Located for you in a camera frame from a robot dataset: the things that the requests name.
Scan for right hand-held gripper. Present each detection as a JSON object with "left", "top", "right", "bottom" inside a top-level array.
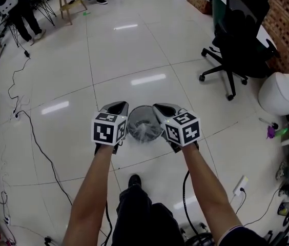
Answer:
[{"left": 152, "top": 102, "right": 202, "bottom": 154}]

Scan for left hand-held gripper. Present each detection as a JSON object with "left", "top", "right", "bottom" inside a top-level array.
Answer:
[{"left": 90, "top": 100, "right": 130, "bottom": 155}]

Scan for black mesh waste bin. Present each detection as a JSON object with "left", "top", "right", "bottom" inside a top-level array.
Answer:
[{"left": 127, "top": 105, "right": 162, "bottom": 144}]

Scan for clear plastic bin liner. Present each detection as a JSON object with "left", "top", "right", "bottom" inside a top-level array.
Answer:
[{"left": 127, "top": 120, "right": 162, "bottom": 145}]

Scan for person's left forearm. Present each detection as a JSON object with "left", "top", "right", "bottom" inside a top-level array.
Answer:
[{"left": 68, "top": 143, "right": 115, "bottom": 246}]

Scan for person's right forearm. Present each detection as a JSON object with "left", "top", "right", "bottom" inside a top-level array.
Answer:
[{"left": 181, "top": 140, "right": 244, "bottom": 243}]

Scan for person's black shoe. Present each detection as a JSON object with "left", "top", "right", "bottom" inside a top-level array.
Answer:
[{"left": 128, "top": 173, "right": 143, "bottom": 190}]

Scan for white power strip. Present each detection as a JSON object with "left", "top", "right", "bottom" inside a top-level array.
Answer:
[{"left": 232, "top": 175, "right": 250, "bottom": 197}]

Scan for black mesh office chair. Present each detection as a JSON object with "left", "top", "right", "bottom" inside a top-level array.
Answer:
[{"left": 198, "top": 0, "right": 281, "bottom": 102}]

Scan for toilet brush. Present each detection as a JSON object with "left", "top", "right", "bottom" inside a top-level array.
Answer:
[{"left": 258, "top": 117, "right": 279, "bottom": 128}]

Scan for person's dark trousers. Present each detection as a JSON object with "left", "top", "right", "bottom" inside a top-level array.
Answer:
[{"left": 111, "top": 183, "right": 187, "bottom": 246}]

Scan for white egg-shaped toilet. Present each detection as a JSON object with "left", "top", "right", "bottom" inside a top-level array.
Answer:
[{"left": 257, "top": 72, "right": 289, "bottom": 117}]

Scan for green and white bathtub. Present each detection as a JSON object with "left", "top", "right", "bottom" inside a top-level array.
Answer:
[{"left": 211, "top": 0, "right": 279, "bottom": 51}]

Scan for patterned cardboard box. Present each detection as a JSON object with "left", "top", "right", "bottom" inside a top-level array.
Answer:
[{"left": 185, "top": 0, "right": 213, "bottom": 16}]

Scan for person's dark shirt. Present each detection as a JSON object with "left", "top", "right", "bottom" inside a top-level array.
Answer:
[{"left": 216, "top": 224, "right": 269, "bottom": 246}]

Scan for small mesh wastebasket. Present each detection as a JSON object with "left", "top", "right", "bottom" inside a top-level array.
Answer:
[{"left": 277, "top": 201, "right": 289, "bottom": 218}]

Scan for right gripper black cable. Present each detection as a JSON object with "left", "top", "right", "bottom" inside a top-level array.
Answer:
[{"left": 182, "top": 170, "right": 199, "bottom": 234}]

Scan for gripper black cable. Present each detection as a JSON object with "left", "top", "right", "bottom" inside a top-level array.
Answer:
[
  {"left": 182, "top": 170, "right": 199, "bottom": 234},
  {"left": 105, "top": 200, "right": 113, "bottom": 246}
]

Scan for thick black floor cable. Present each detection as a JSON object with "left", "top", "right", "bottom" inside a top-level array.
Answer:
[{"left": 18, "top": 110, "right": 74, "bottom": 206}]

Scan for black power strip cable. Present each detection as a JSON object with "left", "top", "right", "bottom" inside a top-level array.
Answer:
[{"left": 236, "top": 187, "right": 248, "bottom": 215}]

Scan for thin black adapter cable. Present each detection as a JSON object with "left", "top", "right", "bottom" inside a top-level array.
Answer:
[{"left": 8, "top": 50, "right": 31, "bottom": 113}]

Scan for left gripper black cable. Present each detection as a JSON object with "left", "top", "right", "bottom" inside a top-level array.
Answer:
[{"left": 105, "top": 200, "right": 113, "bottom": 246}]

